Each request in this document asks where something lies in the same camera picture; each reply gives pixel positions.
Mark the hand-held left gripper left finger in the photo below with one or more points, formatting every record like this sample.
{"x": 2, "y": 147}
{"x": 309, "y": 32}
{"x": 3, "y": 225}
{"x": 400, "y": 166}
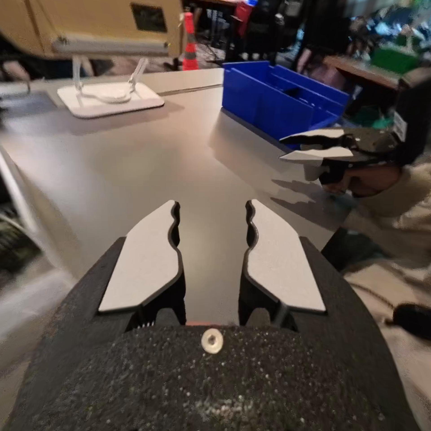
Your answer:
{"x": 144, "y": 259}

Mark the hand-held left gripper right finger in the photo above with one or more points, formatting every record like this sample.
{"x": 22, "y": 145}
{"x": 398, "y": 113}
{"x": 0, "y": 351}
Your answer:
{"x": 283, "y": 259}

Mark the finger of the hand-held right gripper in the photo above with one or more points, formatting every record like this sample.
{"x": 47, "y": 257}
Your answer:
{"x": 316, "y": 134}
{"x": 323, "y": 155}

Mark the person's right forearm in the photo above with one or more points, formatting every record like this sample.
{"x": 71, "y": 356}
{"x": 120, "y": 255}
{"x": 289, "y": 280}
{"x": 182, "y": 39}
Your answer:
{"x": 404, "y": 212}

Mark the person's right hand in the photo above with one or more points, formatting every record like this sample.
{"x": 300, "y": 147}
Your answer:
{"x": 377, "y": 180}

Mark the green crate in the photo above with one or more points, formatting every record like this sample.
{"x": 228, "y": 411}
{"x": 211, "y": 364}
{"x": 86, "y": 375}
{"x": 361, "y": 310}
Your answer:
{"x": 394, "y": 60}

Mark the blue plastic bin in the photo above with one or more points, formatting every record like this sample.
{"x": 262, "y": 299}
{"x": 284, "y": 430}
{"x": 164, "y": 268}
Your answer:
{"x": 269, "y": 97}

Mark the brown wooden table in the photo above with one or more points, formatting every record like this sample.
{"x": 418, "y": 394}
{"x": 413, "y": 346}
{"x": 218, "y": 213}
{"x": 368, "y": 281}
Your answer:
{"x": 360, "y": 69}

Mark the orange traffic cone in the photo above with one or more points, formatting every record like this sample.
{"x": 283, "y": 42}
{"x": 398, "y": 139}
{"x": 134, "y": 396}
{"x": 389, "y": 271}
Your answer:
{"x": 191, "y": 50}

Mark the white stand base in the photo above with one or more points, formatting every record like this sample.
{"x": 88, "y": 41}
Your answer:
{"x": 134, "y": 101}

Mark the person's beige jacket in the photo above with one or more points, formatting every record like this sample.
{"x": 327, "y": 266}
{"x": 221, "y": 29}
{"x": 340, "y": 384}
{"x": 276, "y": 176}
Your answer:
{"x": 417, "y": 363}

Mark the grey bar device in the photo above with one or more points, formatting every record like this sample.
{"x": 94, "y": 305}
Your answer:
{"x": 107, "y": 45}

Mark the beige cabinet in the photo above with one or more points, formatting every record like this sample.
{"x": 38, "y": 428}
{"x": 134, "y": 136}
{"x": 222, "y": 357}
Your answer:
{"x": 84, "y": 16}

